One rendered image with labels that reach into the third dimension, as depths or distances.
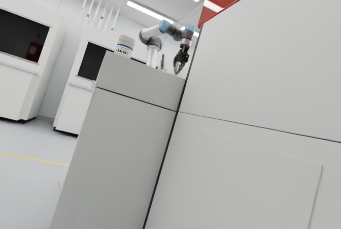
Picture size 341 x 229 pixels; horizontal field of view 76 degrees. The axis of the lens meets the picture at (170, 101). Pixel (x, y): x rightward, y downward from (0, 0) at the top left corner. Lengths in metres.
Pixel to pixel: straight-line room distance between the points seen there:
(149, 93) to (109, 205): 0.47
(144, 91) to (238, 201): 0.55
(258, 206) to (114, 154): 0.58
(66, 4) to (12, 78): 2.10
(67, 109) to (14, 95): 0.78
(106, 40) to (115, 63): 3.49
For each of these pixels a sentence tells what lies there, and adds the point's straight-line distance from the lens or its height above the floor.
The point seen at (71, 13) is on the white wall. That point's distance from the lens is 5.43.
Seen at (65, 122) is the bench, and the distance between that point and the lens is 4.06.
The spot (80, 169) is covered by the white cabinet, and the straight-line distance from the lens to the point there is 0.91.
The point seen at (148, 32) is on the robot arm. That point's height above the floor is 1.39.
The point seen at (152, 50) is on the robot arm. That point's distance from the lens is 1.94.
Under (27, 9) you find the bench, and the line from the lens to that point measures 4.57.
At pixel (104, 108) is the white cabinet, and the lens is 0.87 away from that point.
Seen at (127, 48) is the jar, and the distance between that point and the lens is 0.94.
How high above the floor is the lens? 0.78
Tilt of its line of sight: 4 degrees up
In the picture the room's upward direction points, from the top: 16 degrees clockwise
